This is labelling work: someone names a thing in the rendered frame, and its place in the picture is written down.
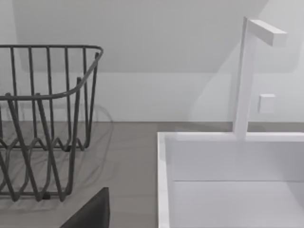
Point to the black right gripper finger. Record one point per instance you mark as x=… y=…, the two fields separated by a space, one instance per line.
x=95 y=211

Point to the white sink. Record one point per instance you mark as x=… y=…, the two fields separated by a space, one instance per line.
x=225 y=185

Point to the tall white tap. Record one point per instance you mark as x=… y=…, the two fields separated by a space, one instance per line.
x=242 y=95

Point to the small white tap knob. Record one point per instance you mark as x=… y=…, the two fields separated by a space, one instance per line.
x=266 y=103

